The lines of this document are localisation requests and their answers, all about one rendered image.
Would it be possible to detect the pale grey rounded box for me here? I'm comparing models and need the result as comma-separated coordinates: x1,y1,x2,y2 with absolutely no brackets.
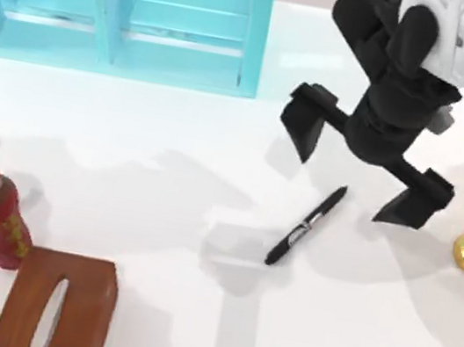
427,101,458,137

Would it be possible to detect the black pen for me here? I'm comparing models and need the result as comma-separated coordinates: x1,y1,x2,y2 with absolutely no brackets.
263,173,349,278

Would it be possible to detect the brown wooden tissue box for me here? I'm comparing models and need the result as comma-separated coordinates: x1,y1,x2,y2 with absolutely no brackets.
0,241,126,347

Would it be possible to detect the red bottle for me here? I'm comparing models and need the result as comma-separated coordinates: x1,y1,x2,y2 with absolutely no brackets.
0,163,46,275

